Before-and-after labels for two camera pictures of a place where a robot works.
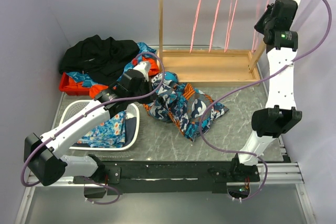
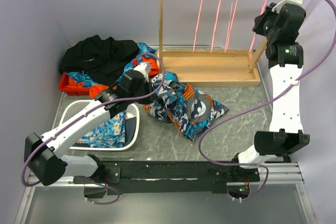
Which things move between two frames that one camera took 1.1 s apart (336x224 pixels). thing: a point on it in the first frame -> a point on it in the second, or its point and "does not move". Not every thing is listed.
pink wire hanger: [259, 8] -> [263, 4]
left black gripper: [147, 100] does not move
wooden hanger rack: [211, 66] does not move
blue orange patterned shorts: [190, 109] does not move
